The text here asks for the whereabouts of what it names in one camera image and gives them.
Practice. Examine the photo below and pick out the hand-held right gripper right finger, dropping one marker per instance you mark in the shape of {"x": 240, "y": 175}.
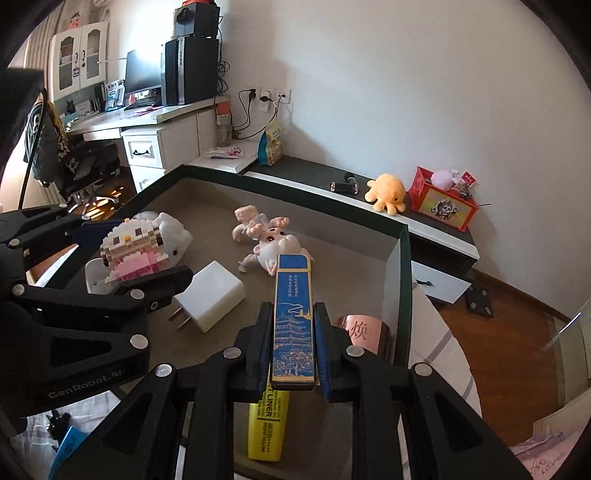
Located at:
{"x": 325, "y": 360}

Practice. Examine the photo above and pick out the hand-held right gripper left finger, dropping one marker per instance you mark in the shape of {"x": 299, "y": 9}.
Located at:
{"x": 256, "y": 350}

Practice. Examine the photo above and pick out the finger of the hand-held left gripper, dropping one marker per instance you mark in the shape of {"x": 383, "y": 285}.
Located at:
{"x": 51, "y": 226}
{"x": 83, "y": 323}

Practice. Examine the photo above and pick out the blue and gold rectangular box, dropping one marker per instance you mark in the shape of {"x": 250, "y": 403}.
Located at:
{"x": 293, "y": 323}

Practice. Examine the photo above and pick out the rose gold cup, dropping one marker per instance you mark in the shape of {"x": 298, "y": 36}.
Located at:
{"x": 364, "y": 332}

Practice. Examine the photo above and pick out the white charger plug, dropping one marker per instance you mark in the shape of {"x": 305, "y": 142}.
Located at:
{"x": 212, "y": 295}

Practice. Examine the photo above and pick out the yellow highlighter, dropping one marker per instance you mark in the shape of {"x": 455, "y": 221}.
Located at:
{"x": 268, "y": 429}

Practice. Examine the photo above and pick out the pink and white block toy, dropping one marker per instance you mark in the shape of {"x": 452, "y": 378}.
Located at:
{"x": 131, "y": 258}

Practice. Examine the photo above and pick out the pink and black tray box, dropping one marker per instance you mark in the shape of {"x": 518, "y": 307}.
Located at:
{"x": 332, "y": 258}

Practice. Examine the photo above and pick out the pink doll figurine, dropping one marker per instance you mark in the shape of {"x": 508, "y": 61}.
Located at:
{"x": 272, "y": 240}

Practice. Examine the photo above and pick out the white cat figurine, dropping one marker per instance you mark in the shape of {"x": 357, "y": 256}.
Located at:
{"x": 173, "y": 233}

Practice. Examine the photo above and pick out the blue packet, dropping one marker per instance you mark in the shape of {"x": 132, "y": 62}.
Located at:
{"x": 71, "y": 445}

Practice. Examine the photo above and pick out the dark jacket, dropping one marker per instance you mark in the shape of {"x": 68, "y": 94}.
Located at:
{"x": 46, "y": 138}

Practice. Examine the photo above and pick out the row of books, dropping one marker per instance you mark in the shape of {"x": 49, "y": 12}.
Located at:
{"x": 85, "y": 107}

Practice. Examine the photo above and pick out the black office chair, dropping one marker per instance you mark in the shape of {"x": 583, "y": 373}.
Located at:
{"x": 87, "y": 166}

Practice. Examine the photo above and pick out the white glass-door cabinet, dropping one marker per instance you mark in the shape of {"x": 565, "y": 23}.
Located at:
{"x": 78, "y": 60}

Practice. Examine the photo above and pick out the blue desk organizer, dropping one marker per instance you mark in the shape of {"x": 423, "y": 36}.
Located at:
{"x": 115, "y": 94}

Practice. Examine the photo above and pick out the black hair clip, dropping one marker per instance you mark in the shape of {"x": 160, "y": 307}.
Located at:
{"x": 57, "y": 422}

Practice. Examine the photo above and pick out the small doll in pink dress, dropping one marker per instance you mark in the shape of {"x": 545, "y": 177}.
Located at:
{"x": 73, "y": 22}

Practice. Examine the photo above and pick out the striped white quilt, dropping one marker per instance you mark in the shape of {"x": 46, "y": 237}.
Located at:
{"x": 438, "y": 350}

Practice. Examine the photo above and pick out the white desk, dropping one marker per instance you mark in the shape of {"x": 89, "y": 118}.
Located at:
{"x": 147, "y": 152}

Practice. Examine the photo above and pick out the pink mouse pad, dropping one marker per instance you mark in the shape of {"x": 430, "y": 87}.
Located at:
{"x": 143, "y": 108}

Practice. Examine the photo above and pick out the black keyboard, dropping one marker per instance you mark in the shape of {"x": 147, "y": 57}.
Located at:
{"x": 145, "y": 101}

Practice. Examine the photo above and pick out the black computer monitor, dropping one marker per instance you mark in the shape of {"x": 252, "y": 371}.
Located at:
{"x": 143, "y": 71}

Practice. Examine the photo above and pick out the black and white low cabinet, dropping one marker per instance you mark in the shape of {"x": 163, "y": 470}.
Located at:
{"x": 438, "y": 258}

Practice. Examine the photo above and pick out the black floor scale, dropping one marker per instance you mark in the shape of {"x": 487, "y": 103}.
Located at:
{"x": 480, "y": 302}

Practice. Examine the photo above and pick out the small black device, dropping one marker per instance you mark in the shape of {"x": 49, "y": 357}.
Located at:
{"x": 344, "y": 184}

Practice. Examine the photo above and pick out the yellow octopus plush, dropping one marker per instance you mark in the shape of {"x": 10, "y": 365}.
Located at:
{"x": 385, "y": 194}

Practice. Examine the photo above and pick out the black computer tower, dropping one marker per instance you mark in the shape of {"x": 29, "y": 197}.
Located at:
{"x": 191, "y": 71}

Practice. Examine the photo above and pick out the white side cabinet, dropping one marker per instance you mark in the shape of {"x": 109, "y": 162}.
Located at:
{"x": 221, "y": 161}

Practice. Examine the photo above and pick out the pink flat packet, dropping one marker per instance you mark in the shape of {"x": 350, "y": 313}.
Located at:
{"x": 224, "y": 152}

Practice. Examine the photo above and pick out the red storage box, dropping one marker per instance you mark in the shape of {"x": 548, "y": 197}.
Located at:
{"x": 445, "y": 210}

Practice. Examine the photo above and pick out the red-capped bottle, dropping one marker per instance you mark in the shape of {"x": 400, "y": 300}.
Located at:
{"x": 223, "y": 122}

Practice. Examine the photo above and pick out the black speaker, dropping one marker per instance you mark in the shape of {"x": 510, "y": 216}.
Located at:
{"x": 196, "y": 22}

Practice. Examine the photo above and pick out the colourful snack bag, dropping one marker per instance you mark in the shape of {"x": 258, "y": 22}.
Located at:
{"x": 270, "y": 145}

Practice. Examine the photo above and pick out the pink plush toy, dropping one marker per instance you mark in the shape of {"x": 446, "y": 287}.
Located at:
{"x": 443, "y": 179}

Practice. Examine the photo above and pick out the red and black paper bag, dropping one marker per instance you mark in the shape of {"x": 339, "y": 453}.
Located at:
{"x": 198, "y": 2}

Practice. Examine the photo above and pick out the small red card toy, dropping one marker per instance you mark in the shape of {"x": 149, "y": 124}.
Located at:
{"x": 466, "y": 182}

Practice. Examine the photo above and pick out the pale pink bed quilt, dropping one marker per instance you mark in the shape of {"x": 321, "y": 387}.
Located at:
{"x": 545, "y": 452}

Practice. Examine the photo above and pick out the white wall sockets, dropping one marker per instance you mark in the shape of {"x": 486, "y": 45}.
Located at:
{"x": 270, "y": 97}

